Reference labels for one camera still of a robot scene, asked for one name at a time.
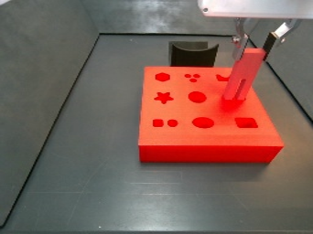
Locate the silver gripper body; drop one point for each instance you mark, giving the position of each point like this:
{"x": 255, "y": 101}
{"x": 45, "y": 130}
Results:
{"x": 299, "y": 9}

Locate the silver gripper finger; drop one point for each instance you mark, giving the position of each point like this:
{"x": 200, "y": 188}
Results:
{"x": 240, "y": 38}
{"x": 278, "y": 36}

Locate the red double-square peg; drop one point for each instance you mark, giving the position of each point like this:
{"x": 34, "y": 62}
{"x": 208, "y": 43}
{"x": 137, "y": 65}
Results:
{"x": 244, "y": 73}

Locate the black curved holder stand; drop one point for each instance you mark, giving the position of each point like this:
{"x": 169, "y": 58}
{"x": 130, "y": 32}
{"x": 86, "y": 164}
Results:
{"x": 192, "y": 54}

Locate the red shape-sorter block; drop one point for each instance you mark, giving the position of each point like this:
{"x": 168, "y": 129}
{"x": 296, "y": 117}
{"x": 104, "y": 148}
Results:
{"x": 191, "y": 125}

